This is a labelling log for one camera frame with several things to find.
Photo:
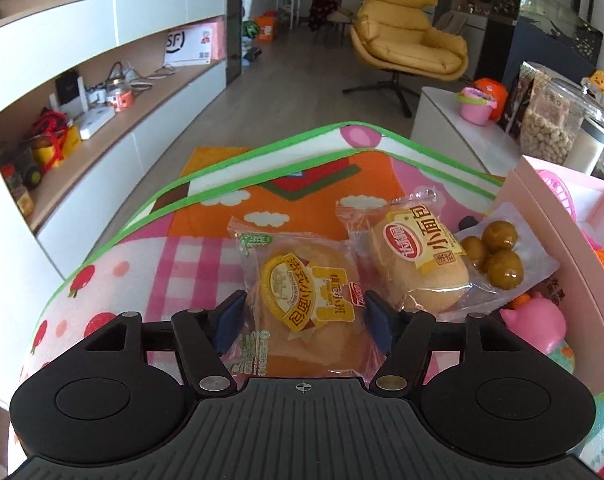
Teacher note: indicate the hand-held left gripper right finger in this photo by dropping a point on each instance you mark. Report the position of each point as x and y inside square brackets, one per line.
[379, 322]

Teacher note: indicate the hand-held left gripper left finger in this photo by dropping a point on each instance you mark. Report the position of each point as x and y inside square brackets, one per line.
[230, 320]

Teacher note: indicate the bread packet with red label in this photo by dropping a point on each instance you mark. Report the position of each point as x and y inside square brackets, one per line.
[422, 265]

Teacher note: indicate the bread packet with yellow round label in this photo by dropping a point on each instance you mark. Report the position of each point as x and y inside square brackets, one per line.
[307, 280]

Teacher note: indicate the clear packet of green balls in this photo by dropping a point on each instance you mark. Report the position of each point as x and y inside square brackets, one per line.
[502, 260]

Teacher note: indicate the pink cardboard box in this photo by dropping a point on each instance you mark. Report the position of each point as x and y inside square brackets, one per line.
[547, 240]

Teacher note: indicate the colourful printed play mat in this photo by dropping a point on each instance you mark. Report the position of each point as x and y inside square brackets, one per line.
[206, 210]

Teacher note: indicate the pink pig toy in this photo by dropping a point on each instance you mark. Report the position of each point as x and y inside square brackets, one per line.
[537, 325]

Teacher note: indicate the teal toy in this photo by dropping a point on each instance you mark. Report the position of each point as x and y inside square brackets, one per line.
[563, 359]

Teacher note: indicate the pink hand fan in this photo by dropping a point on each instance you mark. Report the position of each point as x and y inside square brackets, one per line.
[562, 195]

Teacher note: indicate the pink toy bucket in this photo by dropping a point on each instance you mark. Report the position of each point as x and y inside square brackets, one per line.
[474, 107]

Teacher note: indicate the white power strip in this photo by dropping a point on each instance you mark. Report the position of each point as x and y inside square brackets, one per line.
[96, 122]

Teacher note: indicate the small spice jar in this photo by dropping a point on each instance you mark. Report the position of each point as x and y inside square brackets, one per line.
[10, 179]
[23, 201]

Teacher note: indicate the red yellow toy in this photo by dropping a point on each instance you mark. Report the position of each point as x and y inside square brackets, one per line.
[56, 142]

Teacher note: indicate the large glass jar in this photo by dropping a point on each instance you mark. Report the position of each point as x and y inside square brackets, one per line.
[547, 130]

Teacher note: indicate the toy truck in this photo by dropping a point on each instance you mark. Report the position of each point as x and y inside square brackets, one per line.
[29, 162]

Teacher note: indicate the orange bucket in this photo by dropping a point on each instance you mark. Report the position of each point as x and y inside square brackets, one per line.
[496, 92]

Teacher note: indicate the dark snack bag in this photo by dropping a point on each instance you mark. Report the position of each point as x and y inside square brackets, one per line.
[519, 100]

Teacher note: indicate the white thermos bottle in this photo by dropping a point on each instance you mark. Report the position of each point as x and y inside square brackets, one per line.
[589, 150]

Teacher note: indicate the white pink courier box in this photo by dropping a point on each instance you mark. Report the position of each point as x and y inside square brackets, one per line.
[191, 42]

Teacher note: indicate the black box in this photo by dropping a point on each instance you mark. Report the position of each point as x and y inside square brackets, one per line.
[66, 90]

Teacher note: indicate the yellow lounge chair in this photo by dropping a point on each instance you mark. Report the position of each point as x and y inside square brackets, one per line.
[402, 35]

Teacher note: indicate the watermelon ball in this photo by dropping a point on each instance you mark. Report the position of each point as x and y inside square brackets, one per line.
[250, 29]

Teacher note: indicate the orange box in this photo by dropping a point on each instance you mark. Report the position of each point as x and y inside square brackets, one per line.
[267, 28]

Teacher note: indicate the white stool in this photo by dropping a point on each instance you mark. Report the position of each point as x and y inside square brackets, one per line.
[285, 5]

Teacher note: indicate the dark patterned blanket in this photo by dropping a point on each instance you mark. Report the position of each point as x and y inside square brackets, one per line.
[324, 5]

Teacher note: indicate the yellow duck plush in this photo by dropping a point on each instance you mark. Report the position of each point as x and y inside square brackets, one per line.
[602, 84]

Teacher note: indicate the glass fish tank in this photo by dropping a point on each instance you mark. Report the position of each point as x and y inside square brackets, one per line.
[552, 15]

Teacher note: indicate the white wooden wall cabinet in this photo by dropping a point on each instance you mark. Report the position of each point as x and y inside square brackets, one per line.
[146, 10]

